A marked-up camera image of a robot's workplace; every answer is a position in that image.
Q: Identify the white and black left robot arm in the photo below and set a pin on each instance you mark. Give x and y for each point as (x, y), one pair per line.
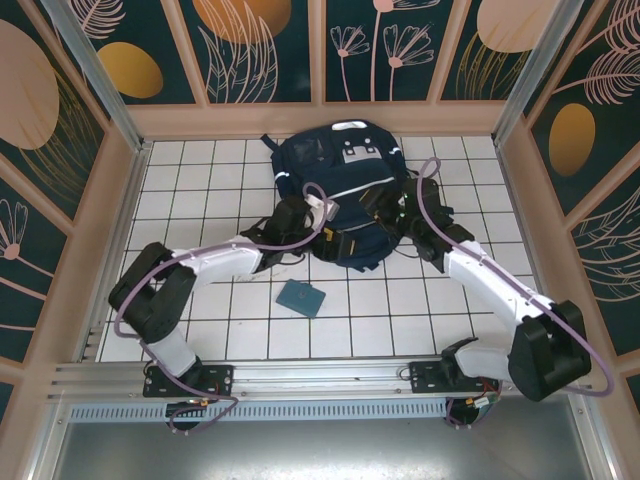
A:
(220, 260)

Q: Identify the aluminium mounting rail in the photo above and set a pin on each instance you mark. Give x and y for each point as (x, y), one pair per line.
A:
(320, 372)

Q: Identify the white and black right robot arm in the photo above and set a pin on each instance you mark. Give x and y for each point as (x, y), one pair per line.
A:
(480, 275)

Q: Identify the small teal notebook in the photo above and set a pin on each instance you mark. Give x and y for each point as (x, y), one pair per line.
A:
(300, 299)

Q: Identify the grey metal sheet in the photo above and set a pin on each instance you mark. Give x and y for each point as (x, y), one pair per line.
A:
(320, 450)

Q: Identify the aluminium corner post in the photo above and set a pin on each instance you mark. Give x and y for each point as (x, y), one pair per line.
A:
(100, 75)
(537, 75)

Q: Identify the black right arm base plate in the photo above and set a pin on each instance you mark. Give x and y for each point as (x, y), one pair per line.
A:
(425, 380)

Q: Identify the aluminium floor edge rail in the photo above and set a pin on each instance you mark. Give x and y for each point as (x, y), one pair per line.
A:
(130, 190)

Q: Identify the navy blue backpack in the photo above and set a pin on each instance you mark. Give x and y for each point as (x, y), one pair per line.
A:
(320, 170)

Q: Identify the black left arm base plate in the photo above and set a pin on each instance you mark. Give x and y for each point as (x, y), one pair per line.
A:
(220, 380)

